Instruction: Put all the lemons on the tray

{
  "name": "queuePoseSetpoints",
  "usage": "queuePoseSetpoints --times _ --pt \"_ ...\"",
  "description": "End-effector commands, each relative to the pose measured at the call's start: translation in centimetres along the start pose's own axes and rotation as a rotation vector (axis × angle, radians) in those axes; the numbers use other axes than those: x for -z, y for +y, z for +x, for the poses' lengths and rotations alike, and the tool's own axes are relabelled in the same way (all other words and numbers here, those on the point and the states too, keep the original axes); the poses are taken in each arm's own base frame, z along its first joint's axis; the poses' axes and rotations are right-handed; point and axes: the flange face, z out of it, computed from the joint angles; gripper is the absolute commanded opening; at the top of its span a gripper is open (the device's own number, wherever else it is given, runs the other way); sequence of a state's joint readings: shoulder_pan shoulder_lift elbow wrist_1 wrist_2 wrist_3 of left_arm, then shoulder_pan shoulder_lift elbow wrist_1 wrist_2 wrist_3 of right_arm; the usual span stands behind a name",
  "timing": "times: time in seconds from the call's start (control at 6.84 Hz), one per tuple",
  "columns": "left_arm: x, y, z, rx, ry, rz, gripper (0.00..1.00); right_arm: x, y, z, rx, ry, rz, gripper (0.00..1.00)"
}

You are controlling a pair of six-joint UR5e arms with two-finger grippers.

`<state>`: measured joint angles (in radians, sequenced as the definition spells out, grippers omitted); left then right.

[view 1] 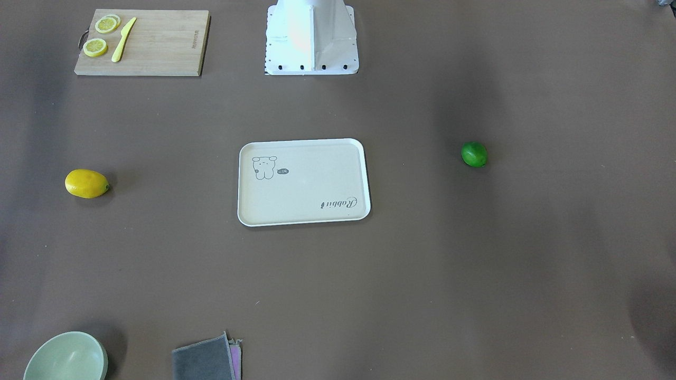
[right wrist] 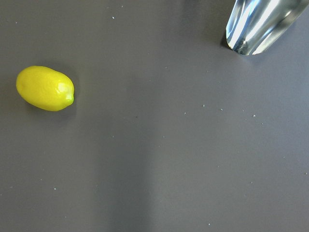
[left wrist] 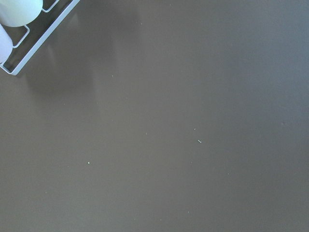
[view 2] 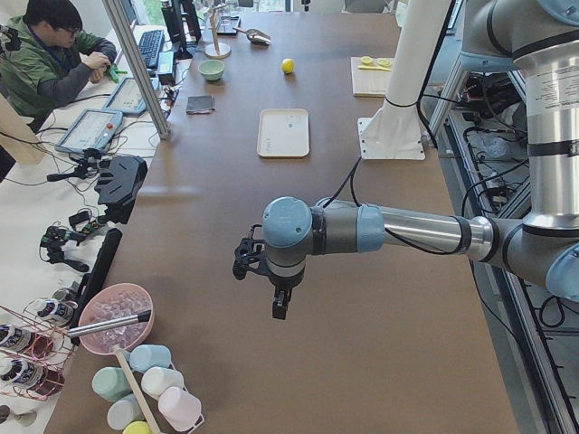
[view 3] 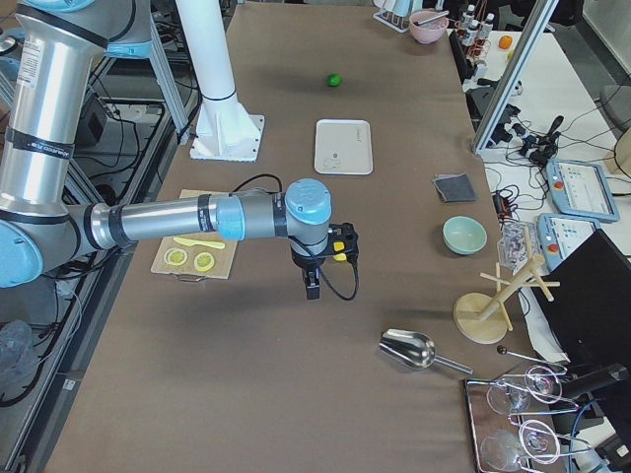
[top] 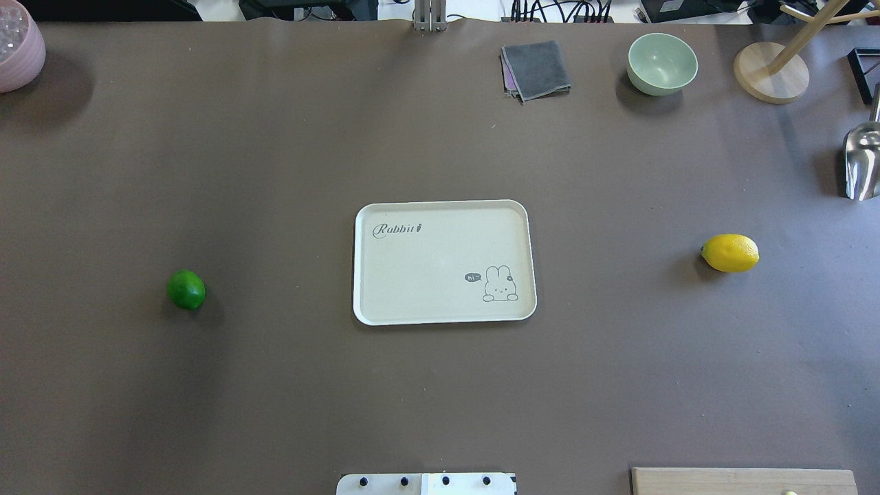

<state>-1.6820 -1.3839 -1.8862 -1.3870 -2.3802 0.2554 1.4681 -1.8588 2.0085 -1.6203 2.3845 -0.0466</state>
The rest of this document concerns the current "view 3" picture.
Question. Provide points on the metal scoop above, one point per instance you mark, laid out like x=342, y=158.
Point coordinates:
x=416, y=350

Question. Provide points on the wooden cutting board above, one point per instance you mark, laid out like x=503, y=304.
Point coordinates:
x=193, y=257

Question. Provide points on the yellow plastic knife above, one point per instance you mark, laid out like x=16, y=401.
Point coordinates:
x=190, y=242

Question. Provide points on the pink bowl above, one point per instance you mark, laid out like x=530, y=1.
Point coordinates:
x=428, y=26

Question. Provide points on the lemon slice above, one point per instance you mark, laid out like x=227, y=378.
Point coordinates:
x=204, y=262
x=175, y=256

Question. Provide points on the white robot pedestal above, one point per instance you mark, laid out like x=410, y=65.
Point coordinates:
x=224, y=130

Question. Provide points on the white rectangular tray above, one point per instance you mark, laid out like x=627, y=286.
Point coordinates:
x=343, y=146

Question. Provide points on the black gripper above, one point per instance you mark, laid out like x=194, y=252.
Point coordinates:
x=305, y=261

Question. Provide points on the green lime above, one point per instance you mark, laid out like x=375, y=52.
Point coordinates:
x=333, y=80

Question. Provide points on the orange fruit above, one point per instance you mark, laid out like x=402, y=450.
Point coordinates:
x=505, y=42

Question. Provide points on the green ceramic bowl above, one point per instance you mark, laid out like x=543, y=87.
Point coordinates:
x=463, y=235

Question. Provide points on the blue teach pendant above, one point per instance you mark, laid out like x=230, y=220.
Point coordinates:
x=559, y=235
x=581, y=189

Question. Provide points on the wine glass rack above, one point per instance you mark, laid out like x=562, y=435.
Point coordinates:
x=511, y=421

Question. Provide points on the wooden mug tree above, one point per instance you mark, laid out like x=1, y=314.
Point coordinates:
x=484, y=319

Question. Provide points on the aluminium frame post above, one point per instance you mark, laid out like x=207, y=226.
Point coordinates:
x=534, y=28

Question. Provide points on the grey folded cloth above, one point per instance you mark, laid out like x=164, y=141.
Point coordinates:
x=454, y=188

